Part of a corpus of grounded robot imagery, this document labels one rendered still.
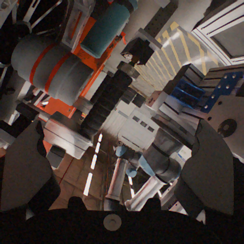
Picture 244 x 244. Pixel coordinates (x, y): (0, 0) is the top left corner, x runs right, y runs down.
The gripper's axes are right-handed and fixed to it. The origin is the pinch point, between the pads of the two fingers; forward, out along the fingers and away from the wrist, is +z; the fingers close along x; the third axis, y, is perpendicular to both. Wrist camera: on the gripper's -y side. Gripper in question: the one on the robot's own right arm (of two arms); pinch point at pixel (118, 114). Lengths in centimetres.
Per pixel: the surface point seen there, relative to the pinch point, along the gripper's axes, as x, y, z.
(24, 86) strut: -28.3, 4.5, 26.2
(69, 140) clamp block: -9.5, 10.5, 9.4
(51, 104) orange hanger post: -44, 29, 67
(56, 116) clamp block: -12.0, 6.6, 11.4
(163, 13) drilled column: 30, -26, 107
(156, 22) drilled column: 24, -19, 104
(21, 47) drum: -25.6, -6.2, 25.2
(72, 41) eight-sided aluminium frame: -21, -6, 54
